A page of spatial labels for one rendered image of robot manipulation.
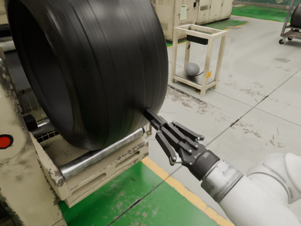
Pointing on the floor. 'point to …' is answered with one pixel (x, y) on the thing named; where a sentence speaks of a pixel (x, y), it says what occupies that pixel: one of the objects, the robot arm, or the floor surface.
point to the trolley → (296, 23)
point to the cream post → (23, 168)
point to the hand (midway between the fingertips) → (154, 119)
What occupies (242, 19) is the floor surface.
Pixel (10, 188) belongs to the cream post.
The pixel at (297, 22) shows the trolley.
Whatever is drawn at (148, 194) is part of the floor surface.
